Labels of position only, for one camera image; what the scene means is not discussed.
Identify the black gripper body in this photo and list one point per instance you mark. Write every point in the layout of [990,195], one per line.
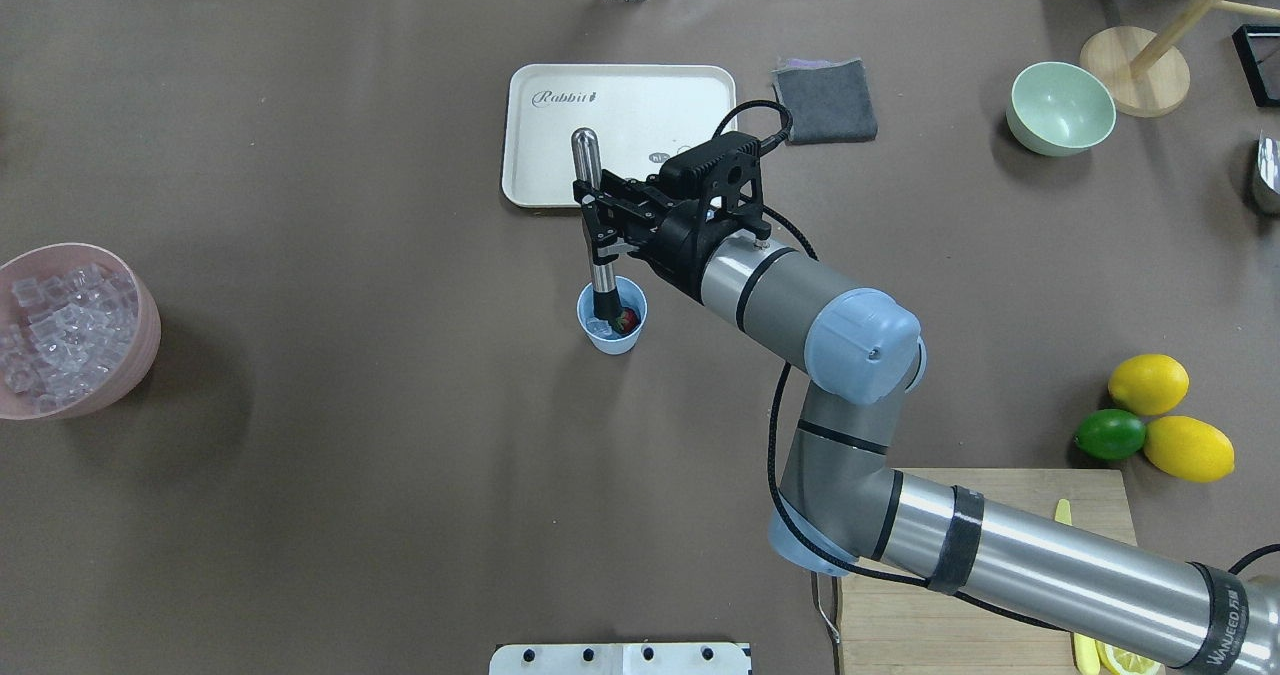
[678,247]

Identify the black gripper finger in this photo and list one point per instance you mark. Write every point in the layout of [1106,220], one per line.
[608,239]
[622,198]

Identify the steel muddler black tip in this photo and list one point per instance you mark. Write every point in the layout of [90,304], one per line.
[587,162]

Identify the red strawberry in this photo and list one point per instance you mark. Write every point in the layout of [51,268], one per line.
[627,322]

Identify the ice cube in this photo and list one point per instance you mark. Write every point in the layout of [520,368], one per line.
[600,329]

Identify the clear ice cubes pile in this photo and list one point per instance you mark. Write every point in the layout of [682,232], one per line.
[70,337]

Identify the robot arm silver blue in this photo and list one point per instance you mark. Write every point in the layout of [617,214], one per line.
[959,301]

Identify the light blue plastic cup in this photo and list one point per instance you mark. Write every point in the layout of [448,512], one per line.
[631,295]

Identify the wooden cup tree stand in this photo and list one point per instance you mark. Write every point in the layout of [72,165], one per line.
[1143,71]

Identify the steel ice scoop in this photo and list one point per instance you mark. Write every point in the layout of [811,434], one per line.
[1265,178]

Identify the cream rabbit tray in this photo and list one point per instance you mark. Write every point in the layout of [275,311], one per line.
[642,114]

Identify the grey folded cloth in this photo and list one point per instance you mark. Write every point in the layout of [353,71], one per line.
[829,102]

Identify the mint green bowl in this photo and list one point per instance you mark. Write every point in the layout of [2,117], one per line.
[1059,110]

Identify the green lime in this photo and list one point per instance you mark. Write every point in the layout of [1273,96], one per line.
[1110,434]

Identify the wooden cutting board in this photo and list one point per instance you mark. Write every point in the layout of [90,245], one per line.
[889,628]

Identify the yellow lemon near muddler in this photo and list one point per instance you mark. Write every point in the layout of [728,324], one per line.
[1148,384]

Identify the yellow lemon outer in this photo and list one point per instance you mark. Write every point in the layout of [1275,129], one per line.
[1189,449]

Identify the black glass rack tray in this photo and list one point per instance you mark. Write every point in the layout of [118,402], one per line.
[1257,47]

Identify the pink bowl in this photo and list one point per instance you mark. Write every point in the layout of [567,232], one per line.
[56,259]

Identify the yellow plastic knife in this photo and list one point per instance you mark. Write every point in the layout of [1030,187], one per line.
[1083,649]

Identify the lemon slice near edge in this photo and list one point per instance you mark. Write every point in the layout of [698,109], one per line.
[1120,661]

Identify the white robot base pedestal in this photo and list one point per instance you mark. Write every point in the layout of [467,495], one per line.
[693,657]

